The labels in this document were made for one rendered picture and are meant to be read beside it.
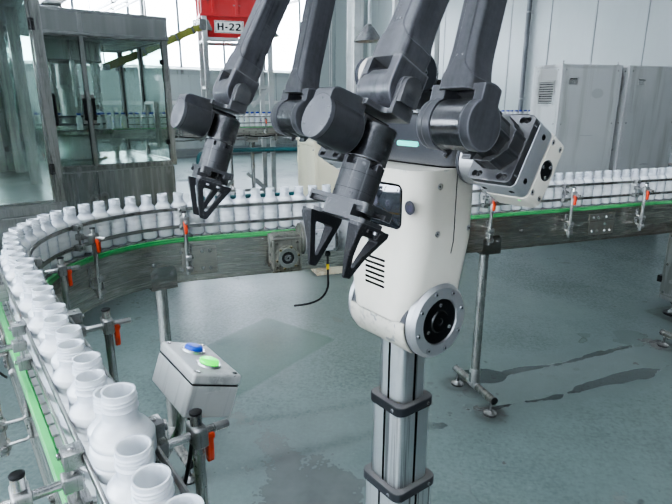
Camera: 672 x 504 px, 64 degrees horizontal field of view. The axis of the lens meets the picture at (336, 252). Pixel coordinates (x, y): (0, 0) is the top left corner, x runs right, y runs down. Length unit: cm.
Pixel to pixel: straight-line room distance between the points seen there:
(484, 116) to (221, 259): 153
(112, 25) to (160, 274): 394
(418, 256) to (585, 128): 566
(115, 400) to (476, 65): 65
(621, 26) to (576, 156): 736
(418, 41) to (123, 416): 57
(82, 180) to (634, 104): 593
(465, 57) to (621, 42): 1279
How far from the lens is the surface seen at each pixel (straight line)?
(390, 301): 107
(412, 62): 74
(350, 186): 69
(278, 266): 209
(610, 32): 1376
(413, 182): 98
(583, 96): 654
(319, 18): 122
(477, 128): 81
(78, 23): 572
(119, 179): 580
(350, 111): 68
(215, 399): 85
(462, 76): 84
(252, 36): 113
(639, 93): 709
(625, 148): 704
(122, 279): 208
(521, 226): 271
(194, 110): 106
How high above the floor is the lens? 150
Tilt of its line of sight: 16 degrees down
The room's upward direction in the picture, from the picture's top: straight up
